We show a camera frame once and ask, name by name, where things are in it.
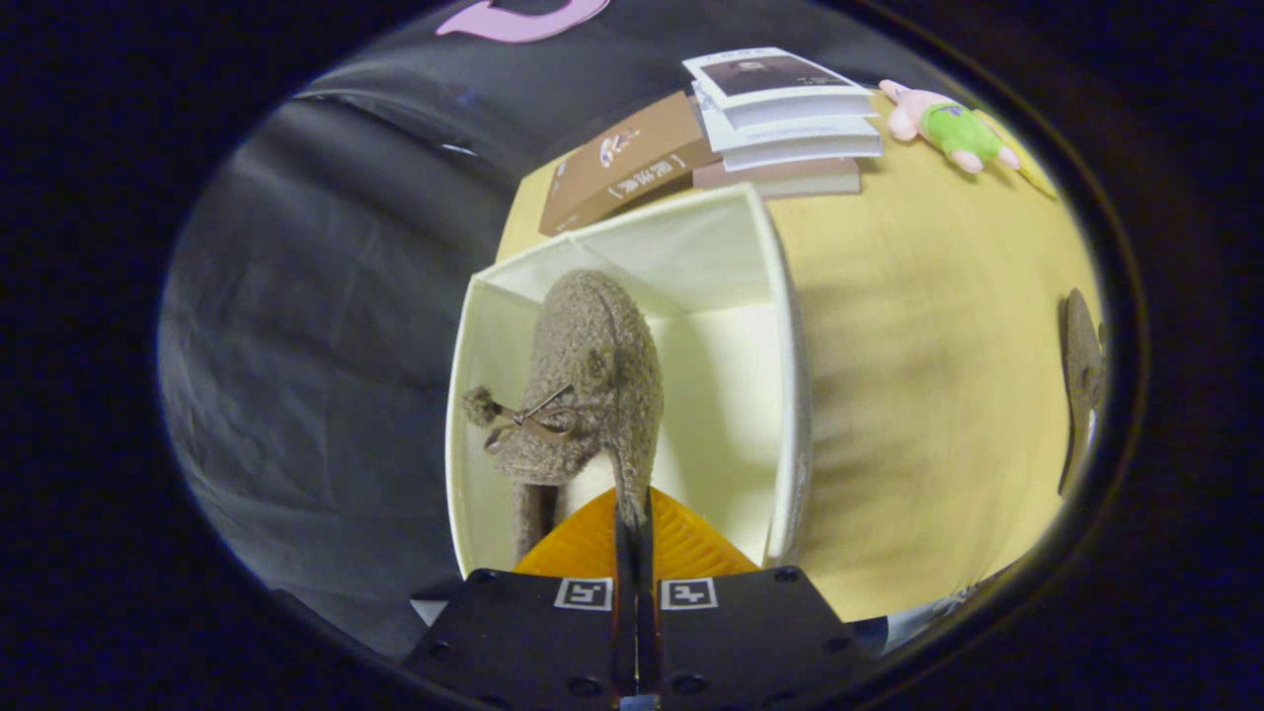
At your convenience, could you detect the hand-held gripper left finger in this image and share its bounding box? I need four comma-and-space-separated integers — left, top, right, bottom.
400, 486, 638, 711

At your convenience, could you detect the white portrait cover book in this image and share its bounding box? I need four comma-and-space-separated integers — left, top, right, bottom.
683, 46, 876, 127

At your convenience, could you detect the brown fuzzy slipper shoe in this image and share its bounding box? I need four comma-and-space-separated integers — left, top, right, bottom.
462, 270, 665, 569
1059, 287, 1109, 495

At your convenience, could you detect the pinkish brown book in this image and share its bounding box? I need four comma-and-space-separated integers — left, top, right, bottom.
691, 156, 862, 200

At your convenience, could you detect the black backdrop cloth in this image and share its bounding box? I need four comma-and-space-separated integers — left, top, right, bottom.
158, 0, 949, 661

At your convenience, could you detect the yellow plush cushion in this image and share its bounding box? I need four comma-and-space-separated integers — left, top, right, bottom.
973, 107, 1058, 198

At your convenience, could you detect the grey fabric storage box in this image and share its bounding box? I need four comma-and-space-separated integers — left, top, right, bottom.
444, 183, 813, 582

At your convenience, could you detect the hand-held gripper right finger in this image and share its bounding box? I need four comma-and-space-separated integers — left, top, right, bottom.
637, 487, 872, 711

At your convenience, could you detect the pink and green plush toy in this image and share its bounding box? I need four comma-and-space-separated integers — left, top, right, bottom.
879, 79, 1022, 175

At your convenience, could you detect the plain white book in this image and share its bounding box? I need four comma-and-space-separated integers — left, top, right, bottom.
721, 133, 883, 175
691, 84, 883, 156

